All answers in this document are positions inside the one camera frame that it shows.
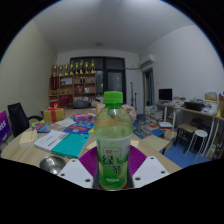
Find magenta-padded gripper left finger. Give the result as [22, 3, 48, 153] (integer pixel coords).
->
[56, 146, 100, 189]

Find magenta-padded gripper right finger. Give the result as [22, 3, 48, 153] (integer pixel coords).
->
[127, 144, 171, 189]

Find green tea bottle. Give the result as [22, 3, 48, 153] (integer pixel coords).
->
[93, 90, 134, 192]

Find teal book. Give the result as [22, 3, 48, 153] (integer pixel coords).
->
[50, 133, 91, 159]

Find steel cup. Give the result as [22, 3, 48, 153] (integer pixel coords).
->
[38, 155, 67, 176]

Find blue and red book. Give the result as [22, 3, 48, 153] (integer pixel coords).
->
[63, 120, 95, 135]

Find pink packet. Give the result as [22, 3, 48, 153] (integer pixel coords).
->
[72, 112, 97, 123]

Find pile of books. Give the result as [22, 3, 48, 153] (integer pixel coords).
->
[141, 104, 174, 139]

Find pink flower bouquet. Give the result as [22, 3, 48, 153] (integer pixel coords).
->
[121, 103, 138, 123]

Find tan upright box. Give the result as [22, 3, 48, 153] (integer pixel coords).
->
[95, 102, 106, 116]

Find yellow gift box red ribbon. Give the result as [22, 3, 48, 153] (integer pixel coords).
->
[43, 103, 66, 124]

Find wooden stool dark legs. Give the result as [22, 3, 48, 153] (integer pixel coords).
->
[175, 123, 196, 154]

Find white round stool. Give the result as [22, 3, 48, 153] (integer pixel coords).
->
[185, 129, 209, 163]

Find black computer monitor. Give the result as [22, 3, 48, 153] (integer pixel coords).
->
[158, 87, 174, 103]

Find wooden shelf unit with trophies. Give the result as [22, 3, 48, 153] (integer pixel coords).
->
[48, 59, 98, 109]

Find long wooden desk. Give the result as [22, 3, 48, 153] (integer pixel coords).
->
[154, 99, 224, 161]

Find black office chair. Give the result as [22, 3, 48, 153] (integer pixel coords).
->
[7, 102, 44, 138]

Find white air conditioner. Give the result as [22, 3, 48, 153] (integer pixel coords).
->
[139, 54, 156, 68]

